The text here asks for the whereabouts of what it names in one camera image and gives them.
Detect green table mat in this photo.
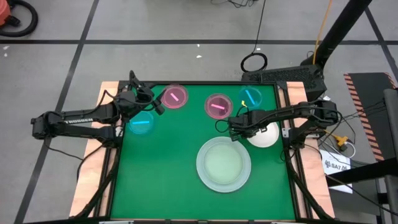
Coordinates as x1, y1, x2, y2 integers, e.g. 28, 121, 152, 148
110, 83, 296, 220

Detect large pale green plate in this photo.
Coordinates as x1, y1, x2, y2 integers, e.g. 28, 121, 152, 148
196, 136, 252, 194

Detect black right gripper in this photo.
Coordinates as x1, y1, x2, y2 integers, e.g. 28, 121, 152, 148
229, 110, 271, 141

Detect black cable guide post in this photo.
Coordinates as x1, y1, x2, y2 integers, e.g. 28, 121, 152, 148
129, 70, 138, 91

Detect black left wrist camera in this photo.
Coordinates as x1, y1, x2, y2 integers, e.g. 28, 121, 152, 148
136, 86, 155, 104

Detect hazard striped black mat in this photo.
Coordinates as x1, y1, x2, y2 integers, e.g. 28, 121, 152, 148
343, 72, 398, 162

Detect yellow hanging cable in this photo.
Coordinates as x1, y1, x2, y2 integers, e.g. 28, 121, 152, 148
312, 0, 333, 65

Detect white paper label sheet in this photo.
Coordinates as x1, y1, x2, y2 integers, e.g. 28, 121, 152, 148
319, 149, 354, 194

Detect grey metal upright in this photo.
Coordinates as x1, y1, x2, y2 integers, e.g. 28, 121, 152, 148
382, 88, 398, 224

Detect small white bowl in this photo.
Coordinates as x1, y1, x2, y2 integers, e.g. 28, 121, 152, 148
246, 121, 280, 149

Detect black perforated computer case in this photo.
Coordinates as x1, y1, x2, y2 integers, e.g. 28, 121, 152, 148
241, 64, 328, 102

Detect silver arm base bracket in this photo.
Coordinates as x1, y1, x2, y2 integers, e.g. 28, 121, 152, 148
281, 127, 321, 139

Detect black table frame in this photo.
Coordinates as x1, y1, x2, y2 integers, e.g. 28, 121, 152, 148
70, 80, 336, 224

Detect black vacuum hose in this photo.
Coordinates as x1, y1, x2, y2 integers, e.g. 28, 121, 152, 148
0, 0, 39, 38

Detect orange vacuum cleaner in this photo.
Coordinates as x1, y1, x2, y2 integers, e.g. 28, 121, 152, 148
0, 0, 13, 27

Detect black camera stand pole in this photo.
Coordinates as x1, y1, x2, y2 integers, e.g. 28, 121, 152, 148
300, 0, 373, 68

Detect pink translucent plastic plate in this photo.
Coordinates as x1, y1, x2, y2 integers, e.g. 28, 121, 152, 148
204, 93, 234, 120
160, 83, 189, 110

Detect blue translucent plastic plate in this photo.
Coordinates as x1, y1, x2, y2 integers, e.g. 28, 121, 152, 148
127, 110, 155, 136
238, 85, 263, 110

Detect yellow power plug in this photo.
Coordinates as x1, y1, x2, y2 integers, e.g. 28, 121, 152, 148
325, 130, 349, 147

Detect black hanging cable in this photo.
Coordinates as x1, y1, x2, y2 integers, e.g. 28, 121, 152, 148
240, 0, 269, 73

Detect black metal crossbar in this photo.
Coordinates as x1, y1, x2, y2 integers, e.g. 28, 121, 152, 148
325, 157, 398, 188

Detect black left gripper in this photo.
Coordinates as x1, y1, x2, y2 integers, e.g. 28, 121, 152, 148
124, 89, 168, 119

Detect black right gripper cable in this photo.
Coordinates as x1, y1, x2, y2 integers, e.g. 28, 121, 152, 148
215, 105, 249, 134

